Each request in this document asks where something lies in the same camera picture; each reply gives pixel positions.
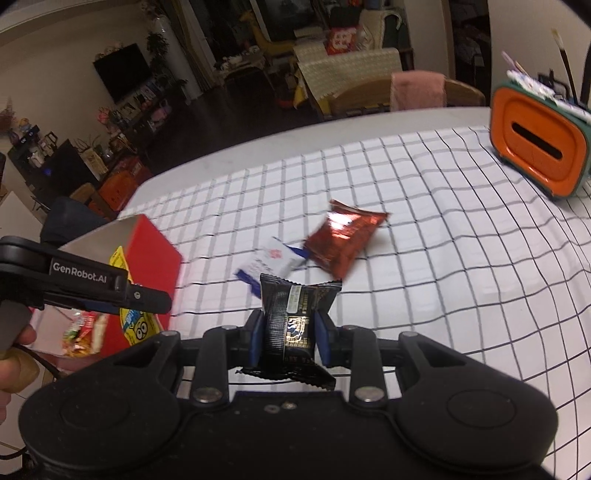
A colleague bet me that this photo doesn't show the wooden chair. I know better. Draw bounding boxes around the wooden chair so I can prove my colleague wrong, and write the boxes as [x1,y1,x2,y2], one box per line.
[329,69,486,117]

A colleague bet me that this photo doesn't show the checked tablecloth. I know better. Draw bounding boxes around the checked tablecloth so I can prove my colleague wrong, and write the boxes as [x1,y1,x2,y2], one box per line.
[115,124,591,480]

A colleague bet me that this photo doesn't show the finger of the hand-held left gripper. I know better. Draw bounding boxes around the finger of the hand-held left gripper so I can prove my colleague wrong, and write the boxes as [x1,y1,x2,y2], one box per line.
[44,251,173,315]

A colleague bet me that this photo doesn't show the orange cartons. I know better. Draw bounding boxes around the orange cartons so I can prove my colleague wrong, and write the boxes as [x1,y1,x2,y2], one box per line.
[98,158,154,214]

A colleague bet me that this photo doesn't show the orange tissue box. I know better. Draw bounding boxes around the orange tissue box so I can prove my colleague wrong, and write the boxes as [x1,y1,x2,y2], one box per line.
[489,78,591,200]

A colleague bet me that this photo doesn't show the yellow toy giraffe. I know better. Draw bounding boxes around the yellow toy giraffe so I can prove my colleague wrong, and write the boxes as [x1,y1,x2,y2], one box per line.
[239,11,297,62]

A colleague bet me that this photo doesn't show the red cardboard box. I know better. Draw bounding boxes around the red cardboard box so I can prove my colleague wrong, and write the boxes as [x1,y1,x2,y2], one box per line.
[28,213,184,366]

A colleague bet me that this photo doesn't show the dark red foil packet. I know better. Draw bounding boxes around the dark red foil packet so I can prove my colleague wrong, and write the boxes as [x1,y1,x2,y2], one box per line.
[302,199,391,280]

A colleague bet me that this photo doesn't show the black handled brush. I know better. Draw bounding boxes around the black handled brush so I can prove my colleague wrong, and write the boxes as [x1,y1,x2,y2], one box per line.
[551,28,581,100]

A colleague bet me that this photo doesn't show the television stand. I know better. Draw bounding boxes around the television stand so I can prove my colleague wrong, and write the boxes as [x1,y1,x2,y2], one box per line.
[99,87,186,154]

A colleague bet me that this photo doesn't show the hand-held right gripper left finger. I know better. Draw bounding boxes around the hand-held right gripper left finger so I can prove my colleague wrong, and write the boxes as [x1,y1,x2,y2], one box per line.
[115,308,266,409]

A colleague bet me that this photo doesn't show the dark blue chair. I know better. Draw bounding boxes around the dark blue chair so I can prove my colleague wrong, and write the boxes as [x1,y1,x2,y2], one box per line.
[40,196,124,246]

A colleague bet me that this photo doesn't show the person's left hand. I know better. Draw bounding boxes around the person's left hand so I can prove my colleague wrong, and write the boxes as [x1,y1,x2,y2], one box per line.
[0,322,40,426]

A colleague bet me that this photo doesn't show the black television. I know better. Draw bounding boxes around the black television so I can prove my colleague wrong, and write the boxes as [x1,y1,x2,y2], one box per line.
[93,42,153,105]

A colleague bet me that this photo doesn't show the dark sideboard cabinet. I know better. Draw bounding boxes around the dark sideboard cabinet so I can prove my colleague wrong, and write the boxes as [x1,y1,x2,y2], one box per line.
[6,137,110,200]

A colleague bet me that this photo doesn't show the white blue snack packet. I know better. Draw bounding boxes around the white blue snack packet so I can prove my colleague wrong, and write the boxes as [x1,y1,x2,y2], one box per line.
[233,236,310,296]

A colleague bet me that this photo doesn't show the red cushion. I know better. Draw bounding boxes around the red cushion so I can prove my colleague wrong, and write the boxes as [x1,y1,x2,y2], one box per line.
[325,26,363,55]

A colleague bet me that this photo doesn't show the white tower air conditioner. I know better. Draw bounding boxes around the white tower air conditioner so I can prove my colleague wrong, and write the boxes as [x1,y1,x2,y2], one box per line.
[155,14,205,101]

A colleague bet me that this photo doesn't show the black snack packet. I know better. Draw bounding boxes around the black snack packet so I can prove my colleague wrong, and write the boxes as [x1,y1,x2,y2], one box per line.
[235,272,343,393]

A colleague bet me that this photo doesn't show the green houseplant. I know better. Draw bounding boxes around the green houseplant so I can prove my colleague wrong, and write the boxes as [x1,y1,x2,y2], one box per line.
[146,31,188,89]

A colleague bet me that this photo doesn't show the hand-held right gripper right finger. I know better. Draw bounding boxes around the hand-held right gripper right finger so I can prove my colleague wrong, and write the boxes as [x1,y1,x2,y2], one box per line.
[315,312,467,409]

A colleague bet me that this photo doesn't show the red chips packet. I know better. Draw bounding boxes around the red chips packet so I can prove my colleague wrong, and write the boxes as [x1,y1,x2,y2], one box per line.
[62,311,110,359]

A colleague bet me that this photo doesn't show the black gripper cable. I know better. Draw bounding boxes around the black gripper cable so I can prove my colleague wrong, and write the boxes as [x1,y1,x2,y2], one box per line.
[0,343,62,460]

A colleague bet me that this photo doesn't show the pink towel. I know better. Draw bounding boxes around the pink towel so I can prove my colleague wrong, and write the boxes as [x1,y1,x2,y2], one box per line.
[390,69,447,112]

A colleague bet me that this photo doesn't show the sofa with cream cover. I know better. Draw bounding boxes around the sofa with cream cover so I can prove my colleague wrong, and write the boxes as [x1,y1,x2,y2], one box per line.
[292,45,403,117]

